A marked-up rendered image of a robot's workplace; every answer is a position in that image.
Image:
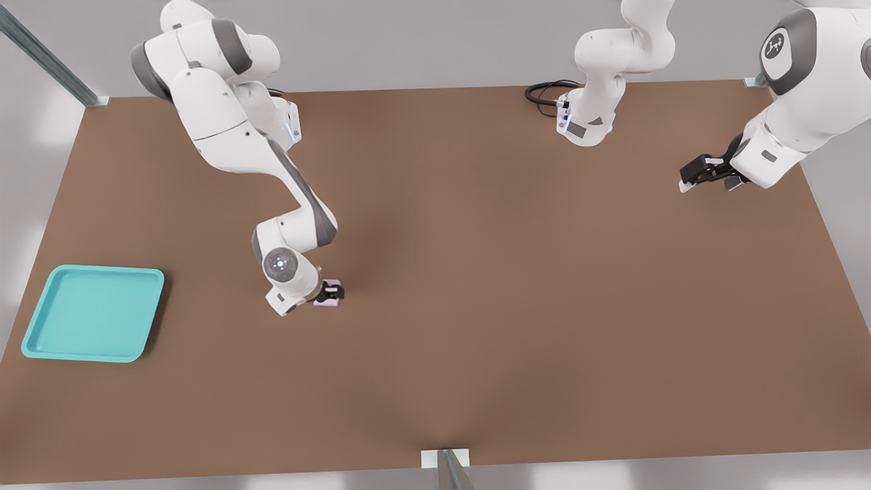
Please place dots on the pale lilac phone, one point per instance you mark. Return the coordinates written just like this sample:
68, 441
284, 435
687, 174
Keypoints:
328, 304

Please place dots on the pale blue-green tray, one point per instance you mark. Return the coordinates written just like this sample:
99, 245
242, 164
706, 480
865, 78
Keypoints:
92, 313

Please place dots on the silver frame post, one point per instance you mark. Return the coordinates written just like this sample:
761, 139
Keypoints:
755, 82
47, 58
449, 469

